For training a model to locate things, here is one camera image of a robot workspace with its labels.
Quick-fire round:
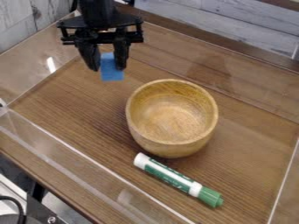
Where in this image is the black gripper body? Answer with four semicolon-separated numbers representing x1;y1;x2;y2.
56;0;145;46

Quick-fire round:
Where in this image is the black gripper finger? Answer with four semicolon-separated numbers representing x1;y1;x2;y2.
113;39;129;70
76;42;100;72

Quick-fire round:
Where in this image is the blue rectangular block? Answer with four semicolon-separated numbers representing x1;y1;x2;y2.
100;52;124;81

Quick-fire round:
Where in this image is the brown wooden bowl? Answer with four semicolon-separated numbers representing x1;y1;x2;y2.
125;79;218;158

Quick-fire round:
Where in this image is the green and white marker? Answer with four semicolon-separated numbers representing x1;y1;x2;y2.
133;153;224;208

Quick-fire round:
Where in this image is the clear acrylic tray wall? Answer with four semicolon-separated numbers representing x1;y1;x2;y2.
0;17;299;224

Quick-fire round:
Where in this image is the black metal bracket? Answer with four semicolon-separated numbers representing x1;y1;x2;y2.
25;197;68;224

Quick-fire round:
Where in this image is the black cable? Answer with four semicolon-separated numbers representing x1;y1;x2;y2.
0;195;26;224

